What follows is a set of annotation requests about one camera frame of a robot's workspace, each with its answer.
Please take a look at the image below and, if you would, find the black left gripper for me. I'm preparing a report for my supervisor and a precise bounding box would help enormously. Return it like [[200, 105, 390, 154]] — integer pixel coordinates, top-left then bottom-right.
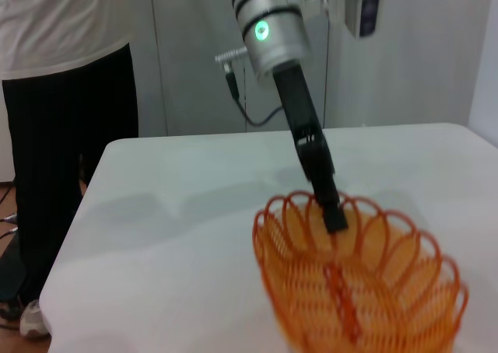
[[272, 63, 349, 234]]

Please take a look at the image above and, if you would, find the orange plastic wire-loop basket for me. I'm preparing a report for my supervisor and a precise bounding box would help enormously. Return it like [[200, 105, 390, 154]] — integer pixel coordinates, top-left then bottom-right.
[[252, 190, 470, 353]]

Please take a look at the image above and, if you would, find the person in white shirt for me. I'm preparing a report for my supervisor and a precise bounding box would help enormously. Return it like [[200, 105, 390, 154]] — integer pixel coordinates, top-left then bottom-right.
[[0, 0, 141, 341]]

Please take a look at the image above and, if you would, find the black cable with metal connector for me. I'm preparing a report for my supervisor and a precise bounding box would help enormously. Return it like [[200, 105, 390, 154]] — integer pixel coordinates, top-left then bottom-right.
[[214, 46, 289, 128]]

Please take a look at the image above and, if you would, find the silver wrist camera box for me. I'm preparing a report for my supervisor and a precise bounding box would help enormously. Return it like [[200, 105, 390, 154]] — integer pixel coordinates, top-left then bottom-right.
[[301, 0, 387, 40]]

